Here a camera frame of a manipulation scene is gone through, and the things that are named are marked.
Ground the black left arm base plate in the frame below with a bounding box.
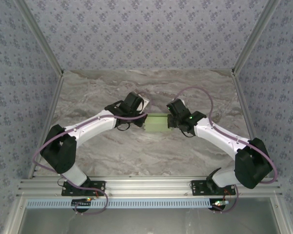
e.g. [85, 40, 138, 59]
[61, 180, 106, 197]

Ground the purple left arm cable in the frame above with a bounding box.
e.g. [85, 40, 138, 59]
[33, 91, 153, 215]

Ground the aluminium frame post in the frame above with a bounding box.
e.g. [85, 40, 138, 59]
[231, 0, 282, 75]
[14, 0, 64, 75]

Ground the aluminium mounting rail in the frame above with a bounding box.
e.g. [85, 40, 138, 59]
[17, 177, 283, 197]

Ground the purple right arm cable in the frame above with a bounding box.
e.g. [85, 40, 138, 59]
[175, 86, 278, 215]

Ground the slotted blue-grey cable duct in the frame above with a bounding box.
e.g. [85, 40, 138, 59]
[26, 198, 212, 209]

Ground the aluminium table side rail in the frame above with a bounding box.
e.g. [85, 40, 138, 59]
[28, 73, 64, 180]
[231, 73, 270, 177]

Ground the aluminium right frame post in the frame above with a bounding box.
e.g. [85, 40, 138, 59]
[231, 0, 282, 75]

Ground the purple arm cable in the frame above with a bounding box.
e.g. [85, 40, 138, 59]
[33, 91, 153, 215]
[175, 86, 278, 215]

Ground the grey metal panel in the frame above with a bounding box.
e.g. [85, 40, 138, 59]
[21, 207, 281, 234]

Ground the aluminium left table side rail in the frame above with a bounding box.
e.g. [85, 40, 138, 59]
[28, 73, 64, 180]

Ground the aluminium right table side rail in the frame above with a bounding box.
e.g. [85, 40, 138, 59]
[231, 73, 270, 177]

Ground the aluminium left frame post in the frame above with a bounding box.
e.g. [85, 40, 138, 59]
[14, 0, 64, 75]

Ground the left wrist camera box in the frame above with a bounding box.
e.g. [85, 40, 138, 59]
[141, 97, 151, 114]

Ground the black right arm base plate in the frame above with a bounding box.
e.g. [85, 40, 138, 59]
[190, 180, 236, 197]

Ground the light green paper box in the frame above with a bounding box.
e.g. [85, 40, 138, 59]
[144, 113, 173, 133]

